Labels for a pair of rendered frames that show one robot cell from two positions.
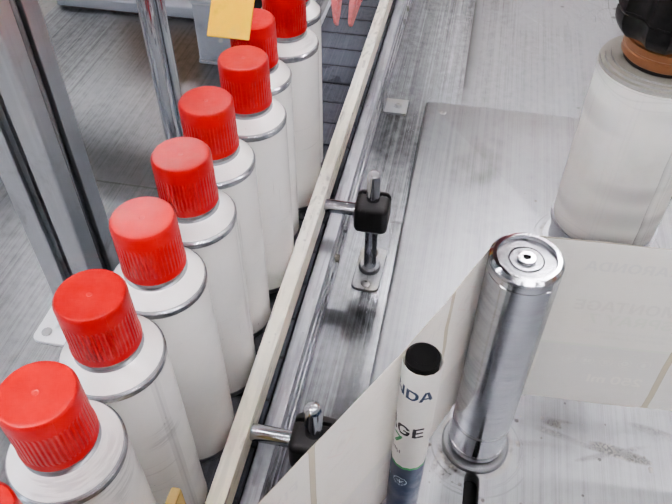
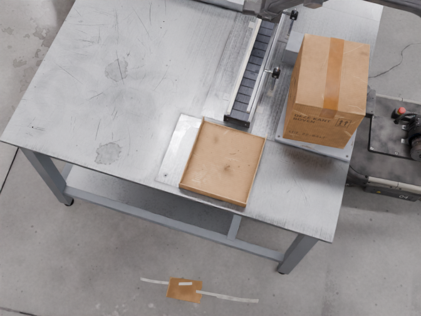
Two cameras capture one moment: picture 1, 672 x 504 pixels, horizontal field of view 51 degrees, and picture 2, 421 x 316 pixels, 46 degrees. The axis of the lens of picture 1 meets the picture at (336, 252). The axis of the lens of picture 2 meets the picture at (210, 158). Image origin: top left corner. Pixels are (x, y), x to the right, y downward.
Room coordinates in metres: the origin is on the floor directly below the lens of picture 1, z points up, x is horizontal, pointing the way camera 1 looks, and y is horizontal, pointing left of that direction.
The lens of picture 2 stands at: (2.16, -0.17, 2.57)
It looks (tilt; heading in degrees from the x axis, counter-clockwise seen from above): 66 degrees down; 182
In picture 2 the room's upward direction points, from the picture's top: 5 degrees clockwise
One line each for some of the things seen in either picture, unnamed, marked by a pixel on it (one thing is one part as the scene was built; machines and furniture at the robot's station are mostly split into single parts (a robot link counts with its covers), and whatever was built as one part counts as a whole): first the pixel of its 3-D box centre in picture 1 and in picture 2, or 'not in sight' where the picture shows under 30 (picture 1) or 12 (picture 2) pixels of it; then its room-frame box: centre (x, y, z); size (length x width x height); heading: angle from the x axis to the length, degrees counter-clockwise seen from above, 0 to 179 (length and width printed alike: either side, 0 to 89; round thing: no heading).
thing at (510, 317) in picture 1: (496, 365); not in sight; (0.24, -0.10, 0.97); 0.05 x 0.05 x 0.19
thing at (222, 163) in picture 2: not in sight; (223, 160); (1.39, -0.14, 0.85); 0.30 x 0.26 x 0.04; 168
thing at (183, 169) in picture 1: (205, 279); not in sight; (0.30, 0.08, 0.98); 0.05 x 0.05 x 0.20
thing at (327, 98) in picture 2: not in sight; (324, 93); (1.13, 0.21, 0.99); 0.30 x 0.24 x 0.27; 175
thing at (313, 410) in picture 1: (291, 448); not in sight; (0.23, 0.03, 0.89); 0.06 x 0.03 x 0.12; 78
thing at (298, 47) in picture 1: (289, 103); not in sight; (0.51, 0.04, 0.98); 0.05 x 0.05 x 0.20
